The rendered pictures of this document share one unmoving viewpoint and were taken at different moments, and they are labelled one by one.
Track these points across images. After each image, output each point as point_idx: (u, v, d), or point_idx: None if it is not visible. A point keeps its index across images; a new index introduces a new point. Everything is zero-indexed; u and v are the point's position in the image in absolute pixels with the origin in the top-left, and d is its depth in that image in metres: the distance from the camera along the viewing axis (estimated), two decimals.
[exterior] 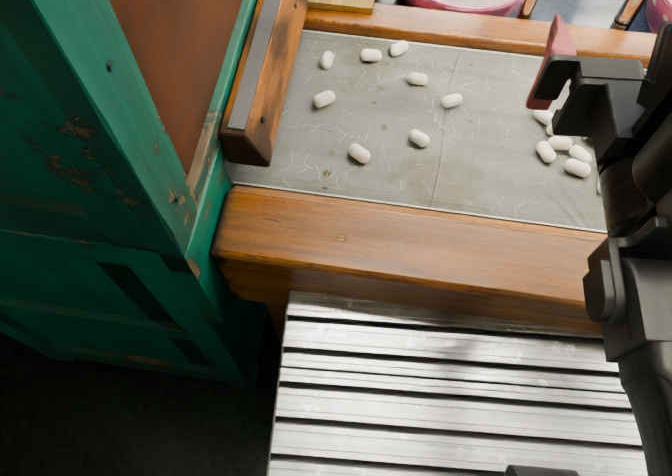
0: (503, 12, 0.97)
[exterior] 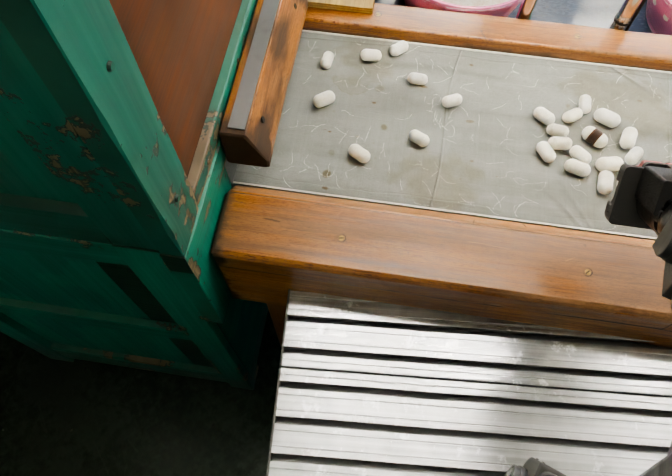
0: (503, 12, 0.97)
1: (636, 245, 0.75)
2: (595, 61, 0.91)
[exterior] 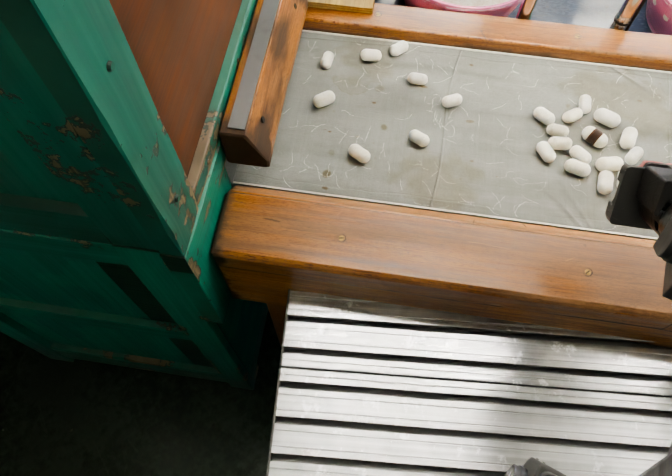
0: (503, 12, 0.97)
1: (636, 245, 0.75)
2: (595, 61, 0.91)
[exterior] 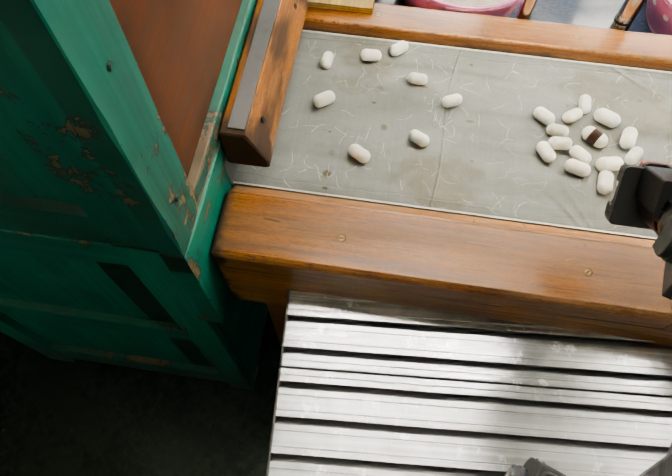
0: (503, 12, 0.97)
1: (636, 245, 0.75)
2: (595, 61, 0.91)
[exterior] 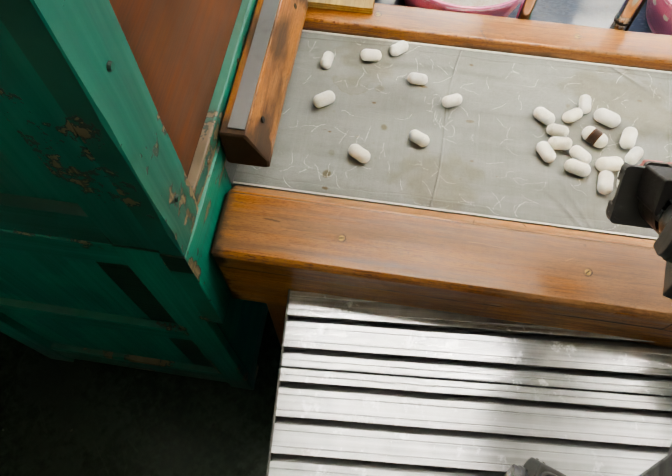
0: (503, 12, 0.97)
1: (636, 245, 0.75)
2: (595, 61, 0.91)
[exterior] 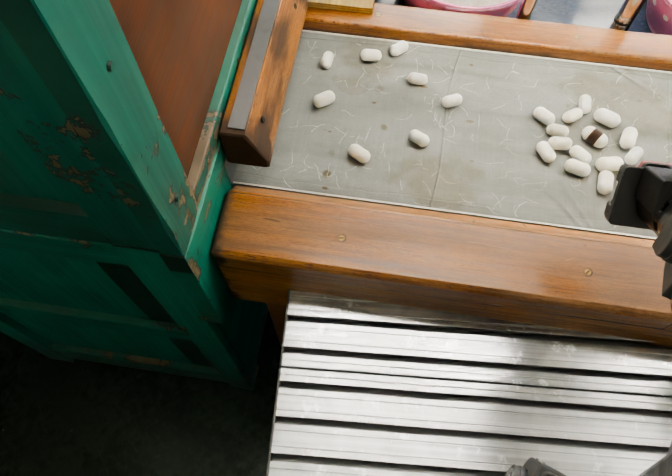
0: (503, 12, 0.97)
1: (636, 245, 0.75)
2: (595, 61, 0.91)
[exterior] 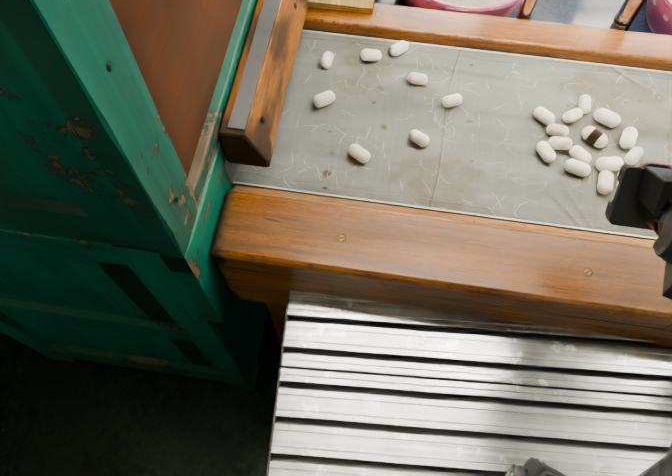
0: (503, 12, 0.97)
1: (636, 245, 0.75)
2: (595, 61, 0.91)
